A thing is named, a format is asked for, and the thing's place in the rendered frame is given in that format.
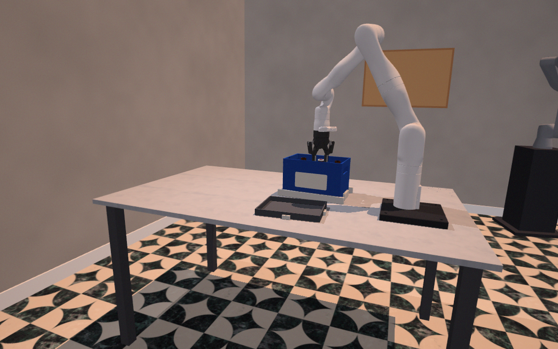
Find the blue plastic crate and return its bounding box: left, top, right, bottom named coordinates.
left=282, top=154, right=350, bottom=197

